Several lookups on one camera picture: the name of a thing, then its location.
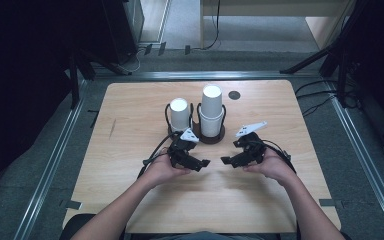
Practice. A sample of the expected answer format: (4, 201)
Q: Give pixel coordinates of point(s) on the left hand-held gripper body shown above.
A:
(180, 146)

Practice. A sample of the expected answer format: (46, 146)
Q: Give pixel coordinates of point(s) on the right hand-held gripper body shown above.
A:
(253, 146)

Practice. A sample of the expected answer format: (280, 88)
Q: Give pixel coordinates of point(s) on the white paper cup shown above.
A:
(179, 115)
(211, 100)
(210, 126)

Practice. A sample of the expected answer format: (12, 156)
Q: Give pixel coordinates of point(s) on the person's left hand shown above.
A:
(160, 171)

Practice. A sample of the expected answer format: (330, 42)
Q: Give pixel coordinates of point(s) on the person's right hand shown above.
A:
(275, 166)

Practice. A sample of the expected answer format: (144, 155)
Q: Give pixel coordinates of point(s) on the black round table grommet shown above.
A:
(234, 95)

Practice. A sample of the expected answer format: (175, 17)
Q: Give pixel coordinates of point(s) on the grey tape strip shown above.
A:
(70, 204)
(330, 202)

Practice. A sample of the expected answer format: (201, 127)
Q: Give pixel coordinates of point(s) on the dark tape strip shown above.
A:
(187, 50)
(147, 49)
(162, 48)

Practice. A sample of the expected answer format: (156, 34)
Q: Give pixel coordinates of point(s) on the black tripod stand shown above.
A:
(333, 50)
(75, 76)

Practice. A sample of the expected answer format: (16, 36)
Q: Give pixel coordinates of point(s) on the black cabinet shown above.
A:
(120, 26)

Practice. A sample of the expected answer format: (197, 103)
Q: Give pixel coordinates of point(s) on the light wooden furniture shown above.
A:
(320, 26)

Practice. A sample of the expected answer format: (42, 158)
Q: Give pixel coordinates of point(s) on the dark curtain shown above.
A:
(20, 100)

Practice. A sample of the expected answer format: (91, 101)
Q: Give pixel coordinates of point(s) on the metal floor rail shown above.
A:
(363, 166)
(51, 166)
(213, 75)

